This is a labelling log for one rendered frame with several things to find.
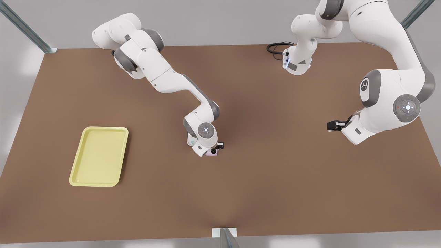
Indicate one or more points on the small pink box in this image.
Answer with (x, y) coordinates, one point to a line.
(211, 153)

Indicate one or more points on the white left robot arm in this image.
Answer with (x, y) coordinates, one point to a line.
(389, 72)

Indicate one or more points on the yellow rectangular tray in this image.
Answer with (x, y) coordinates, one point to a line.
(99, 156)

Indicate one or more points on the silver frame post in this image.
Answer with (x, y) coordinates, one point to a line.
(26, 27)
(417, 13)
(226, 237)

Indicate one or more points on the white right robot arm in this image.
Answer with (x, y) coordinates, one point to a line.
(165, 77)

